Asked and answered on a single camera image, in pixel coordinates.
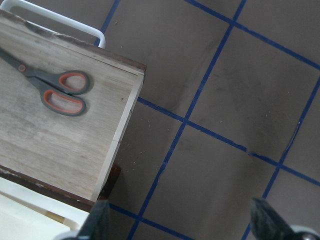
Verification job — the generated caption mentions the white drawer handle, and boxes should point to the white drawer handle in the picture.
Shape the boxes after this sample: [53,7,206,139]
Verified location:
[0,0,106,49]

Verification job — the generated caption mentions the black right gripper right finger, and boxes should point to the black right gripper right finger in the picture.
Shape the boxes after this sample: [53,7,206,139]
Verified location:
[250,198,294,240]

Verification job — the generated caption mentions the grey orange scissors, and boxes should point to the grey orange scissors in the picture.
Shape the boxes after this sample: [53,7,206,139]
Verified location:
[0,49,91,117]

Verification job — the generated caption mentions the white plastic tray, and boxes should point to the white plastic tray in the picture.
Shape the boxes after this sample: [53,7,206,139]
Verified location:
[0,178,89,240]

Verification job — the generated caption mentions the light wooden drawer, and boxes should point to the light wooden drawer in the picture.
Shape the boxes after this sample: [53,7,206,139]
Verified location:
[0,11,146,201]

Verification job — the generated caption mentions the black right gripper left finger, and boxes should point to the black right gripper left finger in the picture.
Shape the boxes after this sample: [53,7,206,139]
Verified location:
[76,200,110,240]

